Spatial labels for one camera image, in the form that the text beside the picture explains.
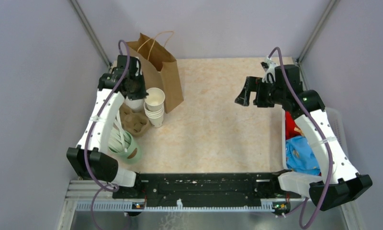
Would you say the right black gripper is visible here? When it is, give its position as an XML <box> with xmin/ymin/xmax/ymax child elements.
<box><xmin>235</xmin><ymin>76</ymin><xmax>285</xmax><ymax>108</ymax></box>

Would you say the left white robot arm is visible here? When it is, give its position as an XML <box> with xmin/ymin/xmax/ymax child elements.
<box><xmin>67</xmin><ymin>55</ymin><xmax>147</xmax><ymax>198</ymax></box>

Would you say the blue snack packet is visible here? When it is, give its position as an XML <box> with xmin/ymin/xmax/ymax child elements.
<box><xmin>285</xmin><ymin>136</ymin><xmax>321</xmax><ymax>176</ymax></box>

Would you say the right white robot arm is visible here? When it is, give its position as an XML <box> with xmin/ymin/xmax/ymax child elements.
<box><xmin>235</xmin><ymin>65</ymin><xmax>373</xmax><ymax>211</ymax></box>

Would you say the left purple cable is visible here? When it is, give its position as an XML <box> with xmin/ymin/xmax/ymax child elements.
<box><xmin>84</xmin><ymin>39</ymin><xmax>131</xmax><ymax>230</ymax></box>

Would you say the red snack packet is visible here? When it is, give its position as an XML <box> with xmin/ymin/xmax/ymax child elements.
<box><xmin>285</xmin><ymin>111</ymin><xmax>304</xmax><ymax>140</ymax></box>

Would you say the stack of white lids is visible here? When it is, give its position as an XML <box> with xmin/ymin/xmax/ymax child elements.
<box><xmin>124</xmin><ymin>98</ymin><xmax>144</xmax><ymax>113</ymax></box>

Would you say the stack of white paper cups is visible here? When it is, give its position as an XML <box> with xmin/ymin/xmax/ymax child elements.
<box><xmin>144</xmin><ymin>88</ymin><xmax>165</xmax><ymax>128</ymax></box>

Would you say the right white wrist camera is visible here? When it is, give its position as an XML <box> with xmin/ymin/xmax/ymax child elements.
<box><xmin>261</xmin><ymin>57</ymin><xmax>278</xmax><ymax>84</ymax></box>

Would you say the white plastic basket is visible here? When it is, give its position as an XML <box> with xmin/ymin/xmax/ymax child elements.
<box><xmin>282</xmin><ymin>107</ymin><xmax>348</xmax><ymax>173</ymax></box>

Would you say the stack of cardboard cup carriers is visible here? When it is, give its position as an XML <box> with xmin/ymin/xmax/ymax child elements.
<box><xmin>119</xmin><ymin>104</ymin><xmax>151</xmax><ymax>137</ymax></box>

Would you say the brown paper bag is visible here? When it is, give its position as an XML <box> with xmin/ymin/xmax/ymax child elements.
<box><xmin>127</xmin><ymin>31</ymin><xmax>184</xmax><ymax>114</ymax></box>

